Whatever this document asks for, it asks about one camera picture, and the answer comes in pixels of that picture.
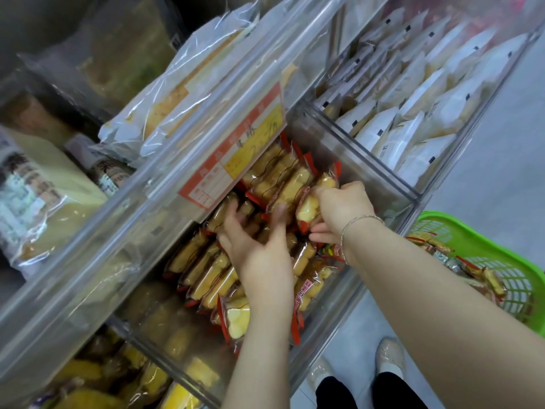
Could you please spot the person's right hand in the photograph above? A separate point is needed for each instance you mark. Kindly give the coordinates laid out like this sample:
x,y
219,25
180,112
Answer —
x,y
345,206

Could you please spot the person's left hand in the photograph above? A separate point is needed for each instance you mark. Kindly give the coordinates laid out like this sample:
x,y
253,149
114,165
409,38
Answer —
x,y
264,268

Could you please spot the person's right thumb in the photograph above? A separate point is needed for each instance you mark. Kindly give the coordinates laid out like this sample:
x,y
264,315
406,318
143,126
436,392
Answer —
x,y
321,237

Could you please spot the person's left thumb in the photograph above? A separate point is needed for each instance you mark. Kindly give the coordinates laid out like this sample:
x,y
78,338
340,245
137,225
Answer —
x,y
279,221

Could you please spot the yellow cake snack packet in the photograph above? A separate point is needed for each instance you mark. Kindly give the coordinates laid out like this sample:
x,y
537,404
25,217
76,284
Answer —
x,y
308,208

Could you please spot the person's left forearm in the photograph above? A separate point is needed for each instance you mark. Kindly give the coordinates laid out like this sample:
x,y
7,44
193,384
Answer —
x,y
262,357

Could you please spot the person's right forearm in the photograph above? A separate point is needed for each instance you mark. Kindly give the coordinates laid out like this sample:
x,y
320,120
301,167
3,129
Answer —
x,y
425,319

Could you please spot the pile of yellow cake packets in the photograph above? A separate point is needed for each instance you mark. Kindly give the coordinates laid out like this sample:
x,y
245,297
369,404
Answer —
x,y
276,183

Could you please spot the clear acrylic bin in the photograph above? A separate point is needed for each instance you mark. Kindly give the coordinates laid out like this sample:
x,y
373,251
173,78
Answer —
x,y
477,136
379,183

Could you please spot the red and yellow price label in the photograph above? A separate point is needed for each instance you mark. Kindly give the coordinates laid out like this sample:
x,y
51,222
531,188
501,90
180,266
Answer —
x,y
238,153

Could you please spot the red-edged snack packet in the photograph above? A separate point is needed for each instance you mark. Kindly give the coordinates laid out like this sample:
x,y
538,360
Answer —
x,y
430,242
485,276

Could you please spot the person's left beige shoe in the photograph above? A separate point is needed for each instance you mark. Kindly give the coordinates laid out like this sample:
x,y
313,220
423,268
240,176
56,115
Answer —
x,y
319,372

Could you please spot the person's beige shoe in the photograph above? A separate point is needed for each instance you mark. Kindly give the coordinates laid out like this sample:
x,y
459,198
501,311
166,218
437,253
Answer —
x,y
319,372
389,357

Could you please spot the person's right beige shoe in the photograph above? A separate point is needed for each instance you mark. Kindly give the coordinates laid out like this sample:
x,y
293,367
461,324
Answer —
x,y
389,357

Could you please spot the clear acrylic shelf front panel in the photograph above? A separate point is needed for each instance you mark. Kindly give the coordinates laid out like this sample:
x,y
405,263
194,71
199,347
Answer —
x,y
127,200

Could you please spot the person's black trousers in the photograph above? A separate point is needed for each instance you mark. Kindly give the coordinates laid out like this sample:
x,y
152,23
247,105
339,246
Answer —
x,y
366,394

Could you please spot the clear bag of pale crackers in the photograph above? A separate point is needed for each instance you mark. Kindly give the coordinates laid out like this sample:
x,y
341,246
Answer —
x,y
170,89

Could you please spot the rows of white pouches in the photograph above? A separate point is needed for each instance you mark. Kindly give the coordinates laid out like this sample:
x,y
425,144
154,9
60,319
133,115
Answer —
x,y
421,93

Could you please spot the dark-labelled food bag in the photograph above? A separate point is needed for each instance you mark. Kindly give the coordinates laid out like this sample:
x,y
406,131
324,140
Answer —
x,y
106,170

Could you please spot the green plastic basket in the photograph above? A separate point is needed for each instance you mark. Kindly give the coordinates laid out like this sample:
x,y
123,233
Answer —
x,y
517,268

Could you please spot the heap of dark yellow bags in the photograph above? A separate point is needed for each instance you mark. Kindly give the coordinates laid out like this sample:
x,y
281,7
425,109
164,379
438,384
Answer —
x,y
110,374

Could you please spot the large pale yellow food bag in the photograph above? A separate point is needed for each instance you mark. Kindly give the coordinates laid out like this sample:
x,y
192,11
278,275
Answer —
x,y
47,208

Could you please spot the brownish clear-wrapped bag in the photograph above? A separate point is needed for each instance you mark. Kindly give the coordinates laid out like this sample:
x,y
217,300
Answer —
x,y
115,51

